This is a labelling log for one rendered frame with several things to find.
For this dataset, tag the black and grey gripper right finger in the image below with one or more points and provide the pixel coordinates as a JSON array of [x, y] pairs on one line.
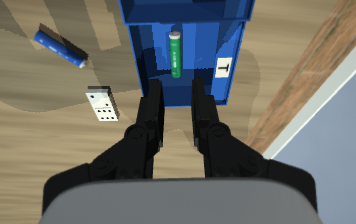
[[226, 156]]

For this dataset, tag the blue battery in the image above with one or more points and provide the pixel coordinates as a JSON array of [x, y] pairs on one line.
[[59, 48]]

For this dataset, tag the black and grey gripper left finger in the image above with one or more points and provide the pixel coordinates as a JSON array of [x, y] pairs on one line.
[[130, 158]]

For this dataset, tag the green cylindrical battery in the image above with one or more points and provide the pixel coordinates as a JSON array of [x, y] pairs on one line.
[[175, 53]]

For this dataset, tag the blue rack of bins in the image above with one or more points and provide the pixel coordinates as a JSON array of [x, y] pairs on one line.
[[151, 49]]

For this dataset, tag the white domino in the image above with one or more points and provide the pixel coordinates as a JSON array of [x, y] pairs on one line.
[[102, 104]]

